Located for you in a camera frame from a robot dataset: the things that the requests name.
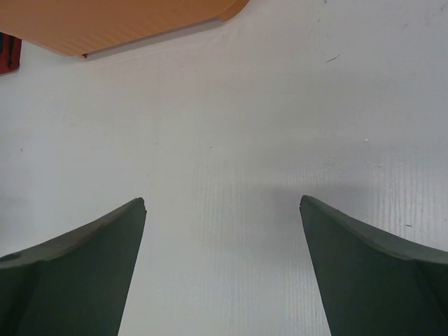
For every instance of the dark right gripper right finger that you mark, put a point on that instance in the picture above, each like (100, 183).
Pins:
(373, 282)

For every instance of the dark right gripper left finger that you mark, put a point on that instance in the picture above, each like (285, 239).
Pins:
(76, 283)

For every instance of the red folded t shirt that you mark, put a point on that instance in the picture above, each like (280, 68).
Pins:
(10, 49)

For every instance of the orange plastic basket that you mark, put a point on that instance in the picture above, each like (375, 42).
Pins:
(78, 28)

